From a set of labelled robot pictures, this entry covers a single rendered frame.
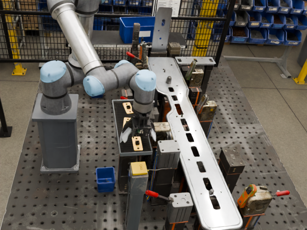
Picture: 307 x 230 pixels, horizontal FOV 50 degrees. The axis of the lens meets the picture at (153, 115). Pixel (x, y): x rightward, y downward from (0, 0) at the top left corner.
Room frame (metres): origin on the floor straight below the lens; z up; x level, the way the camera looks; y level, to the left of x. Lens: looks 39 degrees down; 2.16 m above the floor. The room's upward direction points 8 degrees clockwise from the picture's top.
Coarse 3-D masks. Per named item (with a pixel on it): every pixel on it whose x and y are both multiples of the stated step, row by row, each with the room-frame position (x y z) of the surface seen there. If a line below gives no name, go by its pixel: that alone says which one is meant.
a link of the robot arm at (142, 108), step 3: (135, 102) 0.97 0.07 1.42; (153, 102) 1.00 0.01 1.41; (135, 105) 0.97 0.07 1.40; (138, 105) 0.96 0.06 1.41; (141, 105) 0.95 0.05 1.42; (144, 105) 0.95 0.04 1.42; (147, 105) 0.96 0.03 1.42; (150, 105) 0.97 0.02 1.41; (135, 108) 0.96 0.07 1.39; (138, 108) 0.96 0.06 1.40; (141, 108) 0.95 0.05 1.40; (144, 108) 0.96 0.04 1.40; (147, 108) 0.96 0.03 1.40; (150, 108) 0.97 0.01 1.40; (138, 111) 0.96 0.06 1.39; (141, 111) 0.95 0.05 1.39; (144, 111) 0.96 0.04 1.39; (147, 111) 0.96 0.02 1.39
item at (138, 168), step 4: (132, 164) 0.89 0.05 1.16; (136, 164) 0.89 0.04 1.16; (140, 164) 0.90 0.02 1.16; (144, 164) 0.90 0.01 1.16; (132, 168) 0.87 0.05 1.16; (136, 168) 0.87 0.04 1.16; (140, 168) 0.88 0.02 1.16; (144, 168) 0.88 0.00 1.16; (132, 172) 0.85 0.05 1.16; (136, 172) 0.85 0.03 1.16; (140, 172) 0.85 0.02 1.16; (144, 172) 0.86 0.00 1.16
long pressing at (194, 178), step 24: (168, 72) 1.89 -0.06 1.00; (168, 96) 1.61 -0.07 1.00; (168, 120) 1.39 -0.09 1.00; (192, 120) 1.42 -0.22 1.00; (192, 144) 1.23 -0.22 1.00; (192, 168) 1.06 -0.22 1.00; (216, 168) 1.09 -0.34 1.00; (192, 192) 0.92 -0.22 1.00; (216, 192) 0.94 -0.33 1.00; (216, 216) 0.82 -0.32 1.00; (240, 216) 0.84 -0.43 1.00
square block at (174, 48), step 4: (172, 44) 2.19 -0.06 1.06; (176, 44) 2.20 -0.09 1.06; (168, 48) 2.20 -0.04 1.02; (172, 48) 2.15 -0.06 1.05; (176, 48) 2.16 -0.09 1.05; (180, 48) 2.17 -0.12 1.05; (168, 52) 2.20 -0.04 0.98; (172, 52) 2.15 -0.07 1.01; (176, 52) 2.16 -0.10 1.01; (168, 56) 2.18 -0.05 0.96; (172, 56) 2.15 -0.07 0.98; (176, 56) 2.16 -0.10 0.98
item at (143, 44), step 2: (142, 42) 1.85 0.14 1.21; (144, 42) 1.86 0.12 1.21; (148, 42) 1.85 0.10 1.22; (140, 44) 1.84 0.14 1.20; (142, 44) 1.83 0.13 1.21; (144, 44) 1.83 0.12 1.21; (146, 44) 1.84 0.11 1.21; (148, 44) 1.84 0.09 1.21; (142, 46) 1.84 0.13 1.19; (144, 46) 1.83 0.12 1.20; (148, 46) 1.85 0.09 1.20; (142, 48) 1.85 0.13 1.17; (144, 48) 1.83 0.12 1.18; (142, 50) 1.85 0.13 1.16; (144, 50) 1.83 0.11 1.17; (142, 52) 1.86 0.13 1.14; (144, 52) 1.83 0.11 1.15; (144, 54) 1.83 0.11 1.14; (146, 54) 1.84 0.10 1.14; (144, 56) 1.83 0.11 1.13; (146, 56) 1.84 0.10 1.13; (144, 58) 1.83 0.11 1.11; (146, 58) 1.84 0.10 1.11; (144, 60) 1.83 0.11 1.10; (146, 60) 1.84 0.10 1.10; (144, 62) 1.83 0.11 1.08; (146, 62) 1.84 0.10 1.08
